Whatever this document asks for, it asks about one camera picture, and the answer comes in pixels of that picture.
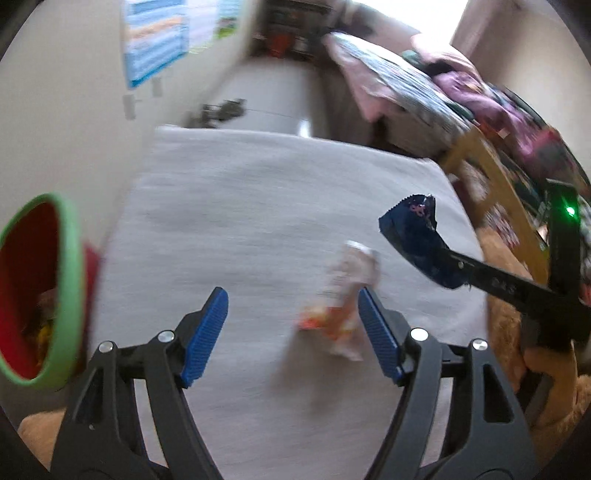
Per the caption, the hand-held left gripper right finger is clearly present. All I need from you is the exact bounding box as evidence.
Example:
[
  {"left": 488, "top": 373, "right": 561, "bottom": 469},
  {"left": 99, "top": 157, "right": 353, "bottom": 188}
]
[{"left": 358, "top": 286, "right": 539, "bottom": 480}]

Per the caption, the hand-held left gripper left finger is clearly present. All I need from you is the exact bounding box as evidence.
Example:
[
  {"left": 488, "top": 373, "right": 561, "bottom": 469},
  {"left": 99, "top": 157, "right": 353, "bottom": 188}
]
[{"left": 48, "top": 286, "right": 230, "bottom": 480}]

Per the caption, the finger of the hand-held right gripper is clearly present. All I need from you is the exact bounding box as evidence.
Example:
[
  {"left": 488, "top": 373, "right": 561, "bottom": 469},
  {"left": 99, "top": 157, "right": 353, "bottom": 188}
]
[{"left": 442, "top": 248, "right": 486, "bottom": 290}]

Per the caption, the pink white wrapper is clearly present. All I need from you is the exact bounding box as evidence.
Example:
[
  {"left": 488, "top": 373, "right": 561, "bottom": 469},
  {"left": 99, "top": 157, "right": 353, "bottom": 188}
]
[{"left": 295, "top": 240, "right": 382, "bottom": 361}]

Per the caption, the dark blue snack wrapper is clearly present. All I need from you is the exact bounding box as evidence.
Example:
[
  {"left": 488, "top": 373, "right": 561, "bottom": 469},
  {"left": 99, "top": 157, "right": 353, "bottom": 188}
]
[{"left": 379, "top": 193, "right": 465, "bottom": 290}]

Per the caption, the green-rimmed red trash bin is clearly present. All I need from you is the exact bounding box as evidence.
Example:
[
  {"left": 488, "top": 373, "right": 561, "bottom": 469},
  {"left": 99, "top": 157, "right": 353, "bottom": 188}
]
[{"left": 0, "top": 194, "right": 102, "bottom": 393}]

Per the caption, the person's right hand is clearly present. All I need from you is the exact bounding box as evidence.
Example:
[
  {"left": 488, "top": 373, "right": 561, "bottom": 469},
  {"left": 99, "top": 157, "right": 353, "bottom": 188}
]
[{"left": 522, "top": 346, "right": 583, "bottom": 425}]

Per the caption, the orange fluffy blanket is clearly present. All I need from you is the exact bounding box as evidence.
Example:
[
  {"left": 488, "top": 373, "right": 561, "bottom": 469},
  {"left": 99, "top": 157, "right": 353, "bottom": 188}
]
[{"left": 18, "top": 226, "right": 591, "bottom": 469}]

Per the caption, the white fleece mat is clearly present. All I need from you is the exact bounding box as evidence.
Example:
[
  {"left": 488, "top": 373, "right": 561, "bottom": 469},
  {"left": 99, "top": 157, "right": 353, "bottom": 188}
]
[{"left": 88, "top": 126, "right": 490, "bottom": 480}]

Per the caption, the purple blanket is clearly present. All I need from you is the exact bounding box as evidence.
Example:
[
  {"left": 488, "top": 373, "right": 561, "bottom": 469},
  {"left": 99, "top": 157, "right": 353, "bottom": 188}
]
[{"left": 434, "top": 69, "right": 522, "bottom": 125}]

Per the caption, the bed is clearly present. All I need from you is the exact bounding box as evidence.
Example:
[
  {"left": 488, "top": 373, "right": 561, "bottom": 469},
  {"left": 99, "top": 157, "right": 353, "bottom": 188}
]
[{"left": 318, "top": 32, "right": 476, "bottom": 155}]

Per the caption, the patchwork quilt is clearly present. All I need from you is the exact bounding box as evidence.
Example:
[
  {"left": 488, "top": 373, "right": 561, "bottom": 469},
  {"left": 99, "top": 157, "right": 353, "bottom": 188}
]
[{"left": 330, "top": 32, "right": 476, "bottom": 139}]

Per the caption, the pink bedsheet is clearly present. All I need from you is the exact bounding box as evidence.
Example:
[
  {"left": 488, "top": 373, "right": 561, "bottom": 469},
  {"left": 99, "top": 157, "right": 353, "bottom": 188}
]
[{"left": 325, "top": 37, "right": 398, "bottom": 123}]

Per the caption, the pink pillow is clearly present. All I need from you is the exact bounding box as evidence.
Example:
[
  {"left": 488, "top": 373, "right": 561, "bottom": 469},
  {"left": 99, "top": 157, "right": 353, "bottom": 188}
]
[{"left": 411, "top": 32, "right": 467, "bottom": 70}]

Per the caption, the grey strap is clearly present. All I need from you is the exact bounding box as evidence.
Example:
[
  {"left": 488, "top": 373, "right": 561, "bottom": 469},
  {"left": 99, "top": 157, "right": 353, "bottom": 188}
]
[{"left": 526, "top": 374, "right": 555, "bottom": 423}]

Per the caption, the large blue wall poster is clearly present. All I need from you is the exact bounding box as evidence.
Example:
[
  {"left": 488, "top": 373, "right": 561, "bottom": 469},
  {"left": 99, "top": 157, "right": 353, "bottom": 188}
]
[{"left": 122, "top": 0, "right": 190, "bottom": 88}]

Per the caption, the white chart wall poster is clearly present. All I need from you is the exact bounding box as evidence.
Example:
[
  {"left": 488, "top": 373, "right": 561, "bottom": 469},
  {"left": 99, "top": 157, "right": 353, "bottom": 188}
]
[{"left": 187, "top": 0, "right": 218, "bottom": 49}]

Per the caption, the green wall poster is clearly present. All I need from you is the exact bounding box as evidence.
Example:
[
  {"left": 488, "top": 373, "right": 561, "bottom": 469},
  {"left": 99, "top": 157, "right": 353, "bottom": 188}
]
[{"left": 215, "top": 0, "right": 243, "bottom": 40}]

